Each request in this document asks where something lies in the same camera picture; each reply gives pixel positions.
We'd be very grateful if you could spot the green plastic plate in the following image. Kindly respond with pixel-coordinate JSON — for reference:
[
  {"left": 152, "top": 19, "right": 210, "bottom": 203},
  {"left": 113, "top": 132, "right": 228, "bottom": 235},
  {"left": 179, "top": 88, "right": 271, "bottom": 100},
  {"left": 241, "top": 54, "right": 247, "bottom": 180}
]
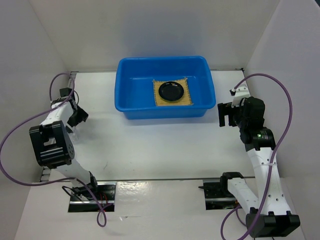
[{"left": 160, "top": 97, "right": 183, "bottom": 104}]

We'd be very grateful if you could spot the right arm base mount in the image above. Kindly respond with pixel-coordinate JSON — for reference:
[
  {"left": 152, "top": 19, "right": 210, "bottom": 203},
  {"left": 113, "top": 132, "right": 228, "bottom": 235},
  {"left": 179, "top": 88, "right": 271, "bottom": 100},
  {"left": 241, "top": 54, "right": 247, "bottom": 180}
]
[{"left": 198, "top": 178, "right": 239, "bottom": 210}]

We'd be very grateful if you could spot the purple cable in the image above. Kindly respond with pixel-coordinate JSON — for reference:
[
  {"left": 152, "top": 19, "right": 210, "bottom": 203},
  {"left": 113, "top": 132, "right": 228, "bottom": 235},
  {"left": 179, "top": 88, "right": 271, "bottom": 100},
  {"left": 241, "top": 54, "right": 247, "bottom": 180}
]
[
  {"left": 219, "top": 73, "right": 293, "bottom": 240},
  {"left": 0, "top": 72, "right": 113, "bottom": 228}
]

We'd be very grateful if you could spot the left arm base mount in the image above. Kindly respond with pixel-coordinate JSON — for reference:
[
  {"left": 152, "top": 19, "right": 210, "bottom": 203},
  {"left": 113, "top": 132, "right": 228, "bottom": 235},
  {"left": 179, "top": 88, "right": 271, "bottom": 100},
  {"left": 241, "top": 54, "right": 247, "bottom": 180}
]
[{"left": 61, "top": 181, "right": 117, "bottom": 213}]

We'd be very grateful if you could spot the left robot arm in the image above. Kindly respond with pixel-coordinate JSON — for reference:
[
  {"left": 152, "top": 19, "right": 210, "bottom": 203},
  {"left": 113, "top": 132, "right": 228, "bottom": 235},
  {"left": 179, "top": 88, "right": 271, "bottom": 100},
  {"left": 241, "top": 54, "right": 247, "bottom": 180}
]
[{"left": 29, "top": 87, "right": 100, "bottom": 200}]

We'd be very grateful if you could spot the bamboo placemat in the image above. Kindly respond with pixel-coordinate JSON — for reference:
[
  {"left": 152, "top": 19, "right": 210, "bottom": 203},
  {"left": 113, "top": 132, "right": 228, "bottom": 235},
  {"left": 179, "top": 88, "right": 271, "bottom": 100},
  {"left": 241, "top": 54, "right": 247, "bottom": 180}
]
[{"left": 152, "top": 77, "right": 193, "bottom": 107}]

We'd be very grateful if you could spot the clear plastic cup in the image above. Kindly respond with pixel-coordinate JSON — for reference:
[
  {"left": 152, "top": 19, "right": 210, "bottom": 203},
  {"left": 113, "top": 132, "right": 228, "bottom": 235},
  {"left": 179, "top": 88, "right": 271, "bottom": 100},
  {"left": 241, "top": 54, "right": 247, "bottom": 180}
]
[{"left": 65, "top": 124, "right": 79, "bottom": 143}]

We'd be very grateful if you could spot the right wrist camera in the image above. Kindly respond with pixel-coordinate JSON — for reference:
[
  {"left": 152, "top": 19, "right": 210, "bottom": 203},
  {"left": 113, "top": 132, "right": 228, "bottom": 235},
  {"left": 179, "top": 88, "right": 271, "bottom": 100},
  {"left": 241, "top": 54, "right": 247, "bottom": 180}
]
[{"left": 230, "top": 84, "right": 251, "bottom": 108}]

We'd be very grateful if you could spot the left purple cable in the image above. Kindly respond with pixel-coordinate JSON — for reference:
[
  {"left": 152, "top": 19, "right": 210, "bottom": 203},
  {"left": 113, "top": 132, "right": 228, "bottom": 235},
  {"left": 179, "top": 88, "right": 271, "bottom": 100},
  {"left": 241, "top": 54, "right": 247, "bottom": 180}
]
[{"left": 0, "top": 72, "right": 113, "bottom": 228}]

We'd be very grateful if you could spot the blue plastic bin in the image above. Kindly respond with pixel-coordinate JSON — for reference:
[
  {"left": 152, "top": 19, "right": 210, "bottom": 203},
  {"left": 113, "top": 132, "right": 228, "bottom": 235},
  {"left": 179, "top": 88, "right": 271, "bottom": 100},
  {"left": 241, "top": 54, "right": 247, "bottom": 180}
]
[{"left": 114, "top": 56, "right": 216, "bottom": 120}]

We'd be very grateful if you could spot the black round plate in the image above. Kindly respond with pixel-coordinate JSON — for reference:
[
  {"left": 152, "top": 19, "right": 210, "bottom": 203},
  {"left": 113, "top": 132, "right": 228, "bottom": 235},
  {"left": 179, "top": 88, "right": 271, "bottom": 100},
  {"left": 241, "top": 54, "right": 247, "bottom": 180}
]
[{"left": 158, "top": 81, "right": 185, "bottom": 100}]

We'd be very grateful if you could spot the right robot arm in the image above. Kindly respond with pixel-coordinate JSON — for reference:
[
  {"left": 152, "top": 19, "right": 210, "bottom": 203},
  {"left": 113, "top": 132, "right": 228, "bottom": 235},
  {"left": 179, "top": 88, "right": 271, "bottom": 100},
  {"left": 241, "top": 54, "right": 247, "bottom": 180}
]
[{"left": 217, "top": 97, "right": 301, "bottom": 240}]

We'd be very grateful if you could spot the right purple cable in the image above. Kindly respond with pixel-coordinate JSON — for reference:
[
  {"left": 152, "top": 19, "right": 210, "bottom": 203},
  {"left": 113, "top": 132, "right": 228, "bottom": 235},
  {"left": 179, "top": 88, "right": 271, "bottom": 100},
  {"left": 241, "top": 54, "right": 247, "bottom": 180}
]
[{"left": 219, "top": 73, "right": 293, "bottom": 240}]

